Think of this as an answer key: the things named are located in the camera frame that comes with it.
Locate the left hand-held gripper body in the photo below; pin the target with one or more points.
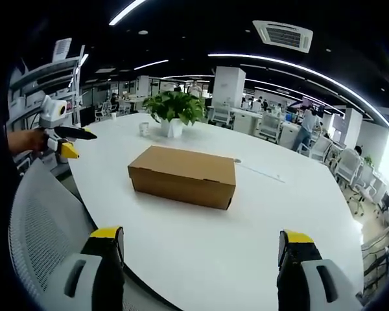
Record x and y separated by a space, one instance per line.
53 123

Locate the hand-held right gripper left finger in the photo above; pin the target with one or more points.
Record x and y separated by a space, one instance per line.
94 278

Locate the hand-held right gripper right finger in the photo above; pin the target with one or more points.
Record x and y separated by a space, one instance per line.
308 275

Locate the brown cardboard shoe box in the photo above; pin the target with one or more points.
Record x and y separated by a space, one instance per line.
184 176

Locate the person's left hand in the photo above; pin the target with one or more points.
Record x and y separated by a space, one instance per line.
27 141

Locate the white metal shelf rack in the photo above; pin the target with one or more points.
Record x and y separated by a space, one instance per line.
52 87

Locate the white paper cup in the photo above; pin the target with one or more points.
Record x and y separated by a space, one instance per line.
144 129
113 115

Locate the white mesh office chair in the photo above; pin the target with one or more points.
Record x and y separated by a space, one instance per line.
52 233

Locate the green potted plant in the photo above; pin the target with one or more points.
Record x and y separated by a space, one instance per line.
174 111

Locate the white square pillar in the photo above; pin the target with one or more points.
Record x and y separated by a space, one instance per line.
228 82

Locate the white ceiling air conditioner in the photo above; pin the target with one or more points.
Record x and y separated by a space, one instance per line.
283 35

